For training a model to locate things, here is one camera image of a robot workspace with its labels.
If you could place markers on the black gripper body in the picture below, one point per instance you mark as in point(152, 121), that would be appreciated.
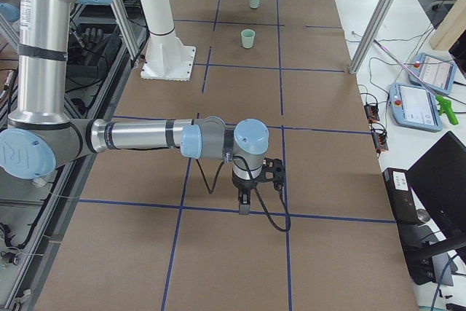
point(242, 184)

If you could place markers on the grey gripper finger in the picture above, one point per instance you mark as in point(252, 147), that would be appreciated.
point(243, 203)

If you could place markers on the green cup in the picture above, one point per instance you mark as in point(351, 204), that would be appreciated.
point(254, 0)
point(247, 38)

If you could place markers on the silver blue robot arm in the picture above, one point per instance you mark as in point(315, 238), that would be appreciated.
point(40, 137)

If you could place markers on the brown paper table cover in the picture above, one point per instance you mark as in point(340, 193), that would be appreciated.
point(282, 207)

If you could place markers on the orange black connector block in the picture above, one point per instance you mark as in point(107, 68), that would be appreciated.
point(372, 113)

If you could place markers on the black desktop box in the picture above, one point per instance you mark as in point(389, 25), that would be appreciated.
point(400, 196)

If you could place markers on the near blue teach pendant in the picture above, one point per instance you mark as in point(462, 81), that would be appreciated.
point(414, 107)

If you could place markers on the blue teach pendant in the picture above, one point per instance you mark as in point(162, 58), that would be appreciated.
point(436, 72)
point(414, 107)

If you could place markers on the black monitor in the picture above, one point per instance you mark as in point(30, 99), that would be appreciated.
point(438, 180)

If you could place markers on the far blue teach pendant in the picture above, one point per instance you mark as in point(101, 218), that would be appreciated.
point(436, 72)

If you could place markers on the silver reacher grabber tool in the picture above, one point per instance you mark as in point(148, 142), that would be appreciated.
point(445, 104)

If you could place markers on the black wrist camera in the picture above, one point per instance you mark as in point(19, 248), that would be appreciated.
point(273, 171)

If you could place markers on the white camera pedestal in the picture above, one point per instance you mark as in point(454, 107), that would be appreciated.
point(166, 56)

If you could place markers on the aluminium frame post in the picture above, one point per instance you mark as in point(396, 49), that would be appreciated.
point(371, 30)

